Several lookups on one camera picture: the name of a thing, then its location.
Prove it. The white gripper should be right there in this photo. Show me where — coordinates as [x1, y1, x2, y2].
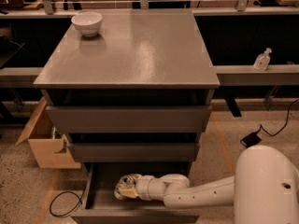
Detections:
[120, 175, 167, 201]

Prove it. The silver 7up can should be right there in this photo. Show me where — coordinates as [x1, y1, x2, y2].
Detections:
[114, 174, 142, 201]

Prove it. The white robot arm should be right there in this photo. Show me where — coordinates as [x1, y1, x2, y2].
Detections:
[114, 145, 299, 224]

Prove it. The open bottom grey drawer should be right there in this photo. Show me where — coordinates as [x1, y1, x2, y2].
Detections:
[71, 162, 199, 224]

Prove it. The middle grey drawer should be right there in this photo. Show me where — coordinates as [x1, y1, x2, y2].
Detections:
[68, 143, 199, 162]

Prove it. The top grey drawer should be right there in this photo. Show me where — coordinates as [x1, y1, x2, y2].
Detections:
[46, 105, 211, 133]

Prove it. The grey drawer cabinet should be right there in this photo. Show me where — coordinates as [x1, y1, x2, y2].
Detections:
[33, 8, 221, 173]

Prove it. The open cardboard box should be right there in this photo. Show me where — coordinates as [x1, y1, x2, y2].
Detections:
[15, 98, 81, 169]

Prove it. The black power adapter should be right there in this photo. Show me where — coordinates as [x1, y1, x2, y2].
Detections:
[240, 133, 262, 148]

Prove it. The white ceramic bowl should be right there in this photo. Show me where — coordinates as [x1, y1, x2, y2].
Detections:
[71, 12, 103, 36]

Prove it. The grey long bench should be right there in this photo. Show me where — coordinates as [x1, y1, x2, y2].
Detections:
[0, 64, 299, 88]

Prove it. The black floor cable left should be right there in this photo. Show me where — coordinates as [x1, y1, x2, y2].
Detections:
[49, 189, 84, 218]

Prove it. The black adapter cable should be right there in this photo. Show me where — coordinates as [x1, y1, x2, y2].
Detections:
[242, 98, 299, 147]

